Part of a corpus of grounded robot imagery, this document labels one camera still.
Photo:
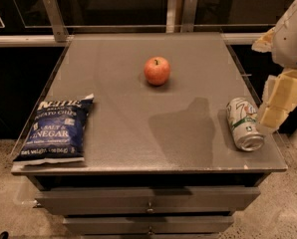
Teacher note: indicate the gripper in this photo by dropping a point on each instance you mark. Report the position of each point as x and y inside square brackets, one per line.
[292, 42]

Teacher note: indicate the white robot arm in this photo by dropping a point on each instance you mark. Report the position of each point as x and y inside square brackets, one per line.
[284, 41]

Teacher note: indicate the grey drawer cabinet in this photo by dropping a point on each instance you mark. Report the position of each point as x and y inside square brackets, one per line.
[141, 135]

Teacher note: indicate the grey top drawer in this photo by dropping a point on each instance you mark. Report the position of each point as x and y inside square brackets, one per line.
[146, 200]

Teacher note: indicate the grey drawer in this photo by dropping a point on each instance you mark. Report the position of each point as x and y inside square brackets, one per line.
[166, 236]
[148, 225]
[146, 200]

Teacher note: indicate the grey middle drawer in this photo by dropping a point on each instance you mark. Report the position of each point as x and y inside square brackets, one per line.
[148, 225]

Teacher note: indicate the grey bottom drawer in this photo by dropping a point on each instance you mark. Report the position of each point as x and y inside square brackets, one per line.
[166, 236]

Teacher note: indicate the green white soda can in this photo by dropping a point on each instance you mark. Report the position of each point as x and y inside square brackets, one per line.
[241, 117]

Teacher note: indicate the red apple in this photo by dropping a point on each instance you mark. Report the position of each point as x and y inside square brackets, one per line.
[157, 70]

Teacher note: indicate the blue potato chips bag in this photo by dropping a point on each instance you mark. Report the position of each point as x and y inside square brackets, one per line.
[56, 135]

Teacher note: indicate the right metal bracket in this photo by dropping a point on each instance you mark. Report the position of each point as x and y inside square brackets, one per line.
[180, 15]

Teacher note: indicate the metal bracket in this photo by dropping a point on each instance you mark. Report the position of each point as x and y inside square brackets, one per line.
[180, 15]
[54, 14]

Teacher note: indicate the left metal bracket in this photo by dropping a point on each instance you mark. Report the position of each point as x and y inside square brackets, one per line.
[54, 14]

